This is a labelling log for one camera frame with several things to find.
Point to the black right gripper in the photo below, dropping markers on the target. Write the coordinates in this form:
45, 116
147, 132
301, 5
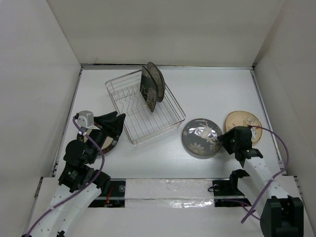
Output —
224, 138

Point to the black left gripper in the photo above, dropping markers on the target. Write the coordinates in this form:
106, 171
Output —
109, 124

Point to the cream round bird plate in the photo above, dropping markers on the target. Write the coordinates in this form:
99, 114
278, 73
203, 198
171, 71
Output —
243, 118

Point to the grey round deer plate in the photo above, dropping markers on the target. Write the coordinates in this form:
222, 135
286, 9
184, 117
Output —
199, 138

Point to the black square floral plate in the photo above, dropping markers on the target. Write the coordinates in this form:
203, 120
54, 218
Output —
148, 89

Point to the cream plate brown rim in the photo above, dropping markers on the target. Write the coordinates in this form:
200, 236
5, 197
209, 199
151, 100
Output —
158, 78

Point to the cream plate glossy dark rim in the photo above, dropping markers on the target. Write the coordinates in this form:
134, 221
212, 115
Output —
105, 138

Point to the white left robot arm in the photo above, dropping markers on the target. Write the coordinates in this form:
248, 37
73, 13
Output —
79, 184

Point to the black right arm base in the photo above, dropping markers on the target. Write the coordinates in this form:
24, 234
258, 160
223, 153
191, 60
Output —
225, 195

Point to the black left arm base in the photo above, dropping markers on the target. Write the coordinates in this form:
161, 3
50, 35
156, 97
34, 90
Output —
113, 198

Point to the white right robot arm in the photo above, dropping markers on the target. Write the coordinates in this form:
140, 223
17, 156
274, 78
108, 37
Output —
280, 214

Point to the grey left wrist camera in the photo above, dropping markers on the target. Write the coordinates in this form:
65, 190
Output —
84, 119

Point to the metal wire dish rack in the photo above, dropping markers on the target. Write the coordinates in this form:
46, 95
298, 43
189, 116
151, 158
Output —
140, 124

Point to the aluminium table edge rail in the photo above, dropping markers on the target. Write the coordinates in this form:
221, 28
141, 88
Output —
268, 124

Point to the aluminium front rail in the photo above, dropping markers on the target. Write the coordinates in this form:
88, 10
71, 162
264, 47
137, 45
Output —
169, 193

